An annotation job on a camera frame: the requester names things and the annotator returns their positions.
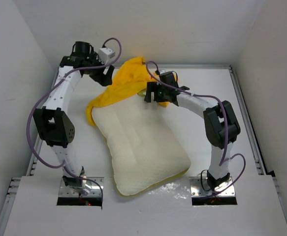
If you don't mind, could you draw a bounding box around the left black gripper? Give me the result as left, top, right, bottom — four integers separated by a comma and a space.
85, 54, 115, 87

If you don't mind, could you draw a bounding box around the yellow pillowcase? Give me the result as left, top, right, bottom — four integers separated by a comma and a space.
85, 57, 181, 127

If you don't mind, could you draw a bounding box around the cream quilted pillow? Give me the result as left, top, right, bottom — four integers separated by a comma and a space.
92, 95, 191, 197

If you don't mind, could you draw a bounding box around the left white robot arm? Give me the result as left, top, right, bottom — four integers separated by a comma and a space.
32, 41, 115, 195

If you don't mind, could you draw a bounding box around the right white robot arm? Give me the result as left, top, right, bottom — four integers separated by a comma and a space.
144, 70, 241, 191

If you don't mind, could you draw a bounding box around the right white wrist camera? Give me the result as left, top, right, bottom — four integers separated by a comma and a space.
155, 69, 167, 76

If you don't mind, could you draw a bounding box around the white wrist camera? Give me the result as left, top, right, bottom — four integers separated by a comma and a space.
98, 47, 116, 64
155, 69, 167, 76

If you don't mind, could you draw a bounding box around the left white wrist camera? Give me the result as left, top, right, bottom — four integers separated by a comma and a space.
98, 47, 116, 64

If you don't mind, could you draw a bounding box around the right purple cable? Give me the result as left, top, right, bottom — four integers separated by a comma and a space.
145, 60, 247, 197

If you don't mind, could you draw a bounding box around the purple cable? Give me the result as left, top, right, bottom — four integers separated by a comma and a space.
26, 37, 123, 205
145, 60, 247, 197

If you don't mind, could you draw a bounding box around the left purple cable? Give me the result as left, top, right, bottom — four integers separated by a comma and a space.
26, 37, 123, 205

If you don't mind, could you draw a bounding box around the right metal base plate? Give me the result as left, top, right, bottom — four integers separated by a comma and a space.
190, 177, 237, 197

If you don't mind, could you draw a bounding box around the metal base plate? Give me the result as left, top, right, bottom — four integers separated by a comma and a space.
190, 177, 237, 197
58, 177, 104, 198

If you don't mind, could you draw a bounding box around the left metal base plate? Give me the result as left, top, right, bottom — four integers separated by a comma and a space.
58, 177, 104, 198

